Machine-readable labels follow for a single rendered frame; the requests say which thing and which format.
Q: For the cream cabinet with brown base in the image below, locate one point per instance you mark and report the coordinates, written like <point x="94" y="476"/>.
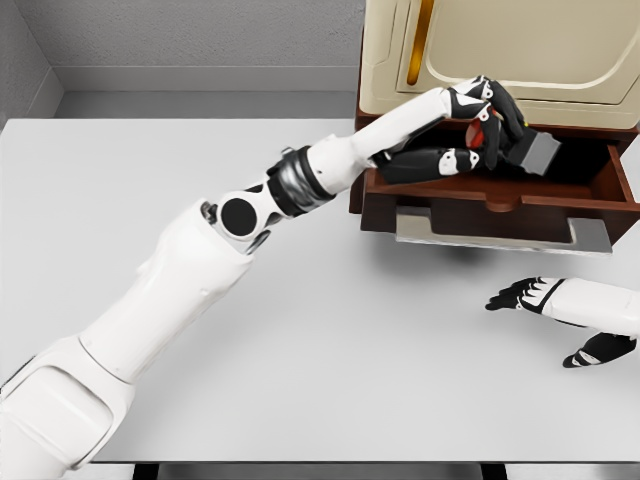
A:
<point x="500" y="30"/>

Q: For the red and grey switch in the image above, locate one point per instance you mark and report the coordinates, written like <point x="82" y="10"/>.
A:
<point x="540" y="152"/>

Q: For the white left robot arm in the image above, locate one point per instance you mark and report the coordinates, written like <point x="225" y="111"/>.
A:
<point x="175" y="280"/>

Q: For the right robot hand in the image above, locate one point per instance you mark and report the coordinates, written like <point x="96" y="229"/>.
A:
<point x="590" y="305"/>

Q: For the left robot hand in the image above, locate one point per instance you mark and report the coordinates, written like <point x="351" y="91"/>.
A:
<point x="415" y="117"/>

